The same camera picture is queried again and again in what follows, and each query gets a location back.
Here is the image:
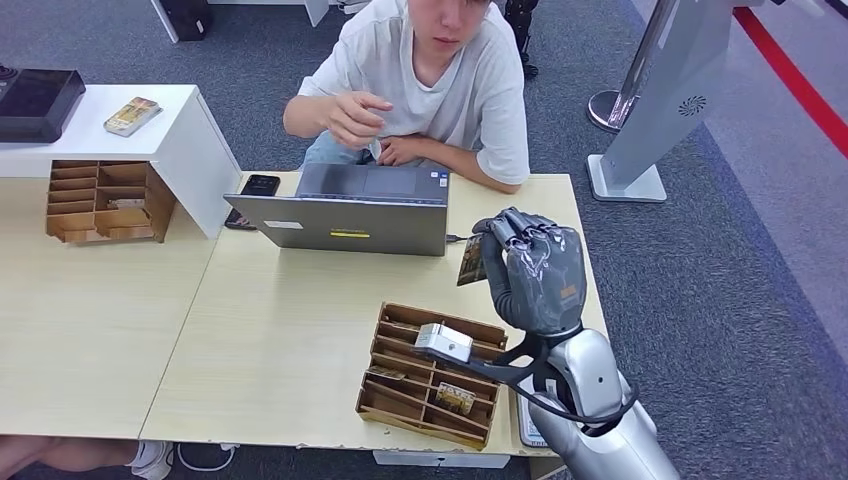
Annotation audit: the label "person's left hand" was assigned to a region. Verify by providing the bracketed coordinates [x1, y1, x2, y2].
[377, 134, 426, 167]

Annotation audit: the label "person's right hand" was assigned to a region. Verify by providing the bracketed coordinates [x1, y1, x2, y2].
[324, 90, 395, 151]

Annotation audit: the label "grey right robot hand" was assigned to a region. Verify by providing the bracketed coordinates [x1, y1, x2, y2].
[471, 206, 590, 338]

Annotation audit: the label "cardboard organizer two slot columns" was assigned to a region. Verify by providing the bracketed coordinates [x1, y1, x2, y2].
[355, 301, 509, 452]

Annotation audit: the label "person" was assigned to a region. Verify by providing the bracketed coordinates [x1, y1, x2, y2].
[283, 0, 531, 195]

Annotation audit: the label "pale grey card reader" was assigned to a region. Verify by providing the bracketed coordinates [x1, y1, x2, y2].
[515, 374, 551, 450]

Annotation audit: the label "grey laptop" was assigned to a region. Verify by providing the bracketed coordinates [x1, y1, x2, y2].
[223, 164, 452, 258]

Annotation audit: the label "black smartphone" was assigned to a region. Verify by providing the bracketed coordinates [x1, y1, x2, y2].
[223, 174, 282, 232]

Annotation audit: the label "white desk riser shelf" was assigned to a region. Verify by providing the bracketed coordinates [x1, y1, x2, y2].
[0, 84, 243, 241]

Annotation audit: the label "black robot legs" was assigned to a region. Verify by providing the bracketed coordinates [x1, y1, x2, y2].
[504, 0, 540, 81]

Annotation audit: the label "black box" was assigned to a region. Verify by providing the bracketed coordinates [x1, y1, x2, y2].
[158, 0, 215, 43]

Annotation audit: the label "white box under desk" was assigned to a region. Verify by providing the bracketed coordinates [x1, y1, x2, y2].
[372, 450, 511, 470]

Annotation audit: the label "cardboard organizer with wide compartments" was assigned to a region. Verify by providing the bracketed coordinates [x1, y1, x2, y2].
[44, 160, 178, 245]

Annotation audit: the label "silver kiosk stand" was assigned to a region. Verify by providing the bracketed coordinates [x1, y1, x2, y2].
[586, 0, 790, 204]

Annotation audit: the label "stack of hotel cards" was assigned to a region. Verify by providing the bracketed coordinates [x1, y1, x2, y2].
[103, 97, 164, 138]

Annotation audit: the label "black tray device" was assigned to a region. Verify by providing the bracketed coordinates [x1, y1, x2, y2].
[0, 68, 87, 145]

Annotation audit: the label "white sneaker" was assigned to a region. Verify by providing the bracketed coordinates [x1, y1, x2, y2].
[130, 440, 175, 480]

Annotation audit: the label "bystander's bare leg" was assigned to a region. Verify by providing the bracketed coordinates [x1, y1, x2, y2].
[0, 435, 140, 480]

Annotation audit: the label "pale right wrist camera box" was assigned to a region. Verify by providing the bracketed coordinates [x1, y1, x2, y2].
[414, 322, 475, 364]

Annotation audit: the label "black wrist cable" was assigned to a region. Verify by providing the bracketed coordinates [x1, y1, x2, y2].
[510, 377, 641, 439]

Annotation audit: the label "chrome stanchion post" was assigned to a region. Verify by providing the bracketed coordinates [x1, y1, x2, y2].
[586, 0, 680, 136]

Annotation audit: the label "white floor cable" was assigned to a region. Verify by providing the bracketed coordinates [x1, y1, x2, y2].
[176, 442, 241, 474]

